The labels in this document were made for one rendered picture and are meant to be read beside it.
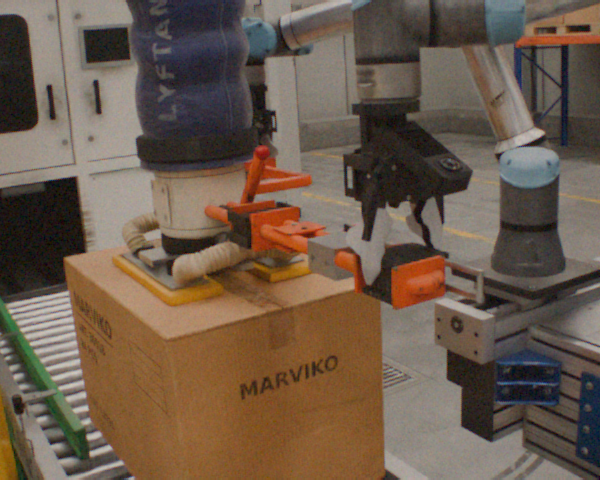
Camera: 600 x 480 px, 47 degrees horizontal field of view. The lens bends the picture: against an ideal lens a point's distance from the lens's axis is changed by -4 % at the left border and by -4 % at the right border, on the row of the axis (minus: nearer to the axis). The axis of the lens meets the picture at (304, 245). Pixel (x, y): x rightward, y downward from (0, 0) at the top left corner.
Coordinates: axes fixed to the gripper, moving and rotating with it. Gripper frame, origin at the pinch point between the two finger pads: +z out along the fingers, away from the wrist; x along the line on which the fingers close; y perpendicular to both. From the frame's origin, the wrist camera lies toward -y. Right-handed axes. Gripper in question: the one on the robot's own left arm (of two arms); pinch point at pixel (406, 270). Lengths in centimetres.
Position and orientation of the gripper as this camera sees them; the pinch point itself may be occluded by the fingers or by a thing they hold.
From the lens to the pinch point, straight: 87.2
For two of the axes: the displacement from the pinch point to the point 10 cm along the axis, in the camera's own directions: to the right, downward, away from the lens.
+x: -8.5, 1.8, -4.9
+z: 0.6, 9.6, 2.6
